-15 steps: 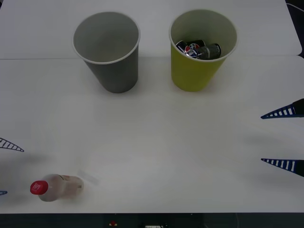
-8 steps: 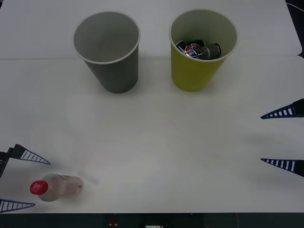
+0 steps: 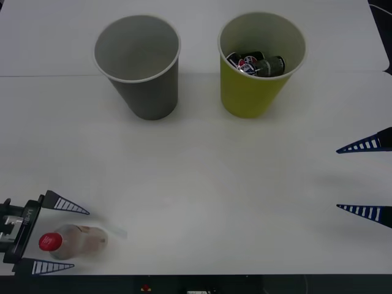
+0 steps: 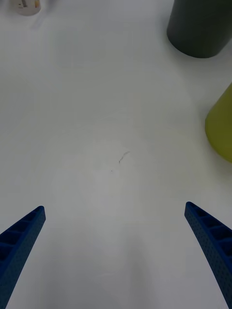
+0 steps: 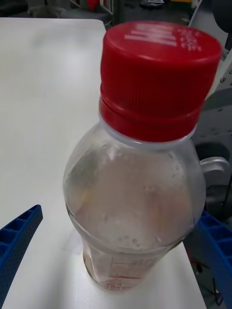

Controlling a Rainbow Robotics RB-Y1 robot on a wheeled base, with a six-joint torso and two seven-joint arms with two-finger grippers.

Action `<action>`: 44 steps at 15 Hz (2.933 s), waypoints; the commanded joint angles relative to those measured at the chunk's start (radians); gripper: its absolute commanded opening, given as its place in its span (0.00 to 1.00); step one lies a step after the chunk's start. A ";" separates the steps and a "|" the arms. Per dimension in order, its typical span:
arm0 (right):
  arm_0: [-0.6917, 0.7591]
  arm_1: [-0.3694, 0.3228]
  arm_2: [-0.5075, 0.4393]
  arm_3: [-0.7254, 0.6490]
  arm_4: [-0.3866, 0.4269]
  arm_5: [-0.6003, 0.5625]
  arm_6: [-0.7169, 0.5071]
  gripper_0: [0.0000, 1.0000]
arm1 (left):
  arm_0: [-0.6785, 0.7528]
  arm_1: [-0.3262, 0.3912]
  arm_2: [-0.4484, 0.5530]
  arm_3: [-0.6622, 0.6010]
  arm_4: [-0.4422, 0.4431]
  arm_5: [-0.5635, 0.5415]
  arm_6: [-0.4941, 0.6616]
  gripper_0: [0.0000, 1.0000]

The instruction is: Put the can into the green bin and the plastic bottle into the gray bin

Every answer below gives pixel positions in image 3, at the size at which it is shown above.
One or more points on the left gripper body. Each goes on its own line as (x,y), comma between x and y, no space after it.
(26,225)

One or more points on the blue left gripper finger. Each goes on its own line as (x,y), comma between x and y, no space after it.
(43,267)
(62,203)

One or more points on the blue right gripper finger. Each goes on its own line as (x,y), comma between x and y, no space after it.
(372,212)
(370,143)

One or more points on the clear plastic bottle red cap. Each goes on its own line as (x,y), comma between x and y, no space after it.
(76,242)

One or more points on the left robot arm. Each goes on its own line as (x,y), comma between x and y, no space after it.
(9,221)

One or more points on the red round button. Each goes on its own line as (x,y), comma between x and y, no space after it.
(146,288)

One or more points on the dark grey can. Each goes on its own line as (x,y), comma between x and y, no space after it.
(271,65)

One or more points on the yellow-green plastic bin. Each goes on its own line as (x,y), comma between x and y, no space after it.
(248,95)

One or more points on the grey plastic bin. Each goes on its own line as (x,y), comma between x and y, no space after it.
(147,92)

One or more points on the black can red blue print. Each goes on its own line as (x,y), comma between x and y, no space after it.
(246,62)

